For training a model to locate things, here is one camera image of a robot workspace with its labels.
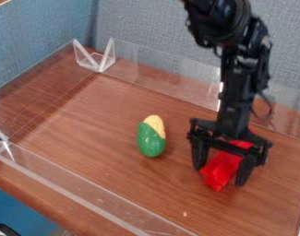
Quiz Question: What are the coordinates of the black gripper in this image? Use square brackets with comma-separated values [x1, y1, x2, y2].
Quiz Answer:
[188, 118, 274, 186]

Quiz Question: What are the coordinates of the red rectangular block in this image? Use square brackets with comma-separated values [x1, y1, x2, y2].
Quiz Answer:
[200, 150, 243, 192]

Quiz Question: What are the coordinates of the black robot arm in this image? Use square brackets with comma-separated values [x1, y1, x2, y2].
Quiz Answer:
[183, 0, 272, 186]

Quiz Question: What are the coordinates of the green yellow toy corn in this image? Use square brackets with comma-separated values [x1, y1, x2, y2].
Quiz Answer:
[137, 115, 167, 158]

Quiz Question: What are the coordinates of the clear acrylic back panel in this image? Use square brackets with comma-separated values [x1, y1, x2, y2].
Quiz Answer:
[105, 39, 300, 139]

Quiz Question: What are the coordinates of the clear acrylic panel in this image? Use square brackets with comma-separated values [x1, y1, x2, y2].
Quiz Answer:
[0, 144, 197, 236]
[105, 39, 300, 139]

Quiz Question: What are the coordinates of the clear acrylic front panel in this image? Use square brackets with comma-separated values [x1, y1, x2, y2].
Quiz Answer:
[0, 144, 197, 236]

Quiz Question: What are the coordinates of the clear acrylic corner bracket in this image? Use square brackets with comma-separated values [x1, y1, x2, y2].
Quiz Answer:
[72, 39, 117, 73]

